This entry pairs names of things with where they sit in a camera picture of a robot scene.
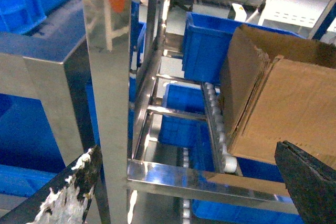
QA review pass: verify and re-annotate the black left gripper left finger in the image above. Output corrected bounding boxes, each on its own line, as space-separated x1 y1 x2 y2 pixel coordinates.
1 145 102 223

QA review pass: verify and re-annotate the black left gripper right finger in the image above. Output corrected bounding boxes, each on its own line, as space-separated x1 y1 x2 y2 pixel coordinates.
275 141 335 223

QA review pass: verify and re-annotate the large cardboard box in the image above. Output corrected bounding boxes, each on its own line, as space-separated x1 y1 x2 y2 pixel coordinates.
219 24 335 167

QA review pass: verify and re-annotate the stainless steel shelf rack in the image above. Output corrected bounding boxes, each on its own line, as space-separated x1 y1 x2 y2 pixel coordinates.
0 0 336 224

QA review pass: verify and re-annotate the white roller track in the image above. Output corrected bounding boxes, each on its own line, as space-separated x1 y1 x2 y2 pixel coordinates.
201 82 238 174

